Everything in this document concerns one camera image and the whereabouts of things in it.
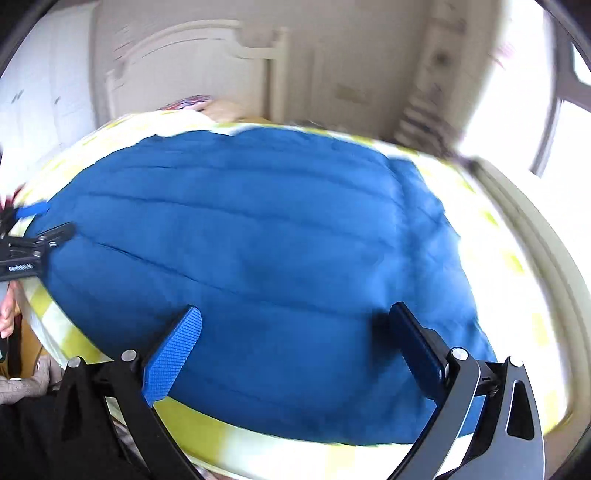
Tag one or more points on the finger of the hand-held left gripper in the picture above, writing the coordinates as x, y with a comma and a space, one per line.
32, 210
46, 237

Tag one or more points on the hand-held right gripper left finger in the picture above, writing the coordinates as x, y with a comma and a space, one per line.
173, 355

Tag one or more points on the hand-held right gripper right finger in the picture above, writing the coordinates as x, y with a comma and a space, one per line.
422, 357

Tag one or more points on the blue padded jacket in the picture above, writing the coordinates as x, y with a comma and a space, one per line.
258, 258

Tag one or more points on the person's left hand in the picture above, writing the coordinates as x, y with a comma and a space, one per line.
7, 309

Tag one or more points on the grey fuzzy cloth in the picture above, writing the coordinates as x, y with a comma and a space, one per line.
25, 383

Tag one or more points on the yellow checkered bed sheet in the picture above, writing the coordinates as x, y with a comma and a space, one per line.
498, 258

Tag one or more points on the white wardrobe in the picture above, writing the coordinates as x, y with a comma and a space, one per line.
44, 83

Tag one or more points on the red patterned pillow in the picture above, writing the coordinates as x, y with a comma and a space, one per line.
187, 102

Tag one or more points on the white wooden headboard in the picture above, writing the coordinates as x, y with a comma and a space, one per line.
198, 69

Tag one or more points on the ship print curtain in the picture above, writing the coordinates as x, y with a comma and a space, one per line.
431, 78

